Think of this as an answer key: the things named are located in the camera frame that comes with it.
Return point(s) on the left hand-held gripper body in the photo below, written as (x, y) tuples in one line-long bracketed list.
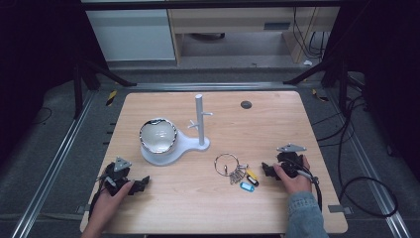
[(119, 178)]

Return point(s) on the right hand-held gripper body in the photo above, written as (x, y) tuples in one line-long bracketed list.
[(290, 157)]

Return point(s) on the person's right hand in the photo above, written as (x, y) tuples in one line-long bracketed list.
[(298, 184)]

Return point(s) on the person's left hand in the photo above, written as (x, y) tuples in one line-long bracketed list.
[(110, 206)]

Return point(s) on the yellow key tag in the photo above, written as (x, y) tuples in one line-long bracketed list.
[(252, 174)]

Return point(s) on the black key tag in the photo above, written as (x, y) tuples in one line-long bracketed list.
[(253, 181)]

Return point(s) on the blue key tag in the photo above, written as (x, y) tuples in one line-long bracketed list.
[(247, 187)]

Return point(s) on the shiny silver bowl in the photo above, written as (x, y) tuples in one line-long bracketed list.
[(157, 135)]

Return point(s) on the grey table grommet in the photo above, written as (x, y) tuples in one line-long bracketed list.
[(246, 104)]

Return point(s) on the yellow black tape strip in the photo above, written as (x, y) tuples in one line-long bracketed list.
[(319, 95), (111, 97)]

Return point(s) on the white key stand with pegs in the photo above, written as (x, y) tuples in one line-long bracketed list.
[(199, 125)]

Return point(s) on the black metal stand leg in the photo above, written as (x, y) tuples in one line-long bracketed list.
[(78, 89), (343, 86)]

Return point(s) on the white cabinet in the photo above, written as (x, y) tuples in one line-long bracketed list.
[(132, 34)]

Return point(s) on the grey table bracket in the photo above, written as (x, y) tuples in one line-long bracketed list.
[(340, 209), (83, 209)]

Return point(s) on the aluminium floor rail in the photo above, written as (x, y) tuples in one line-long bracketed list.
[(369, 165), (52, 165)]

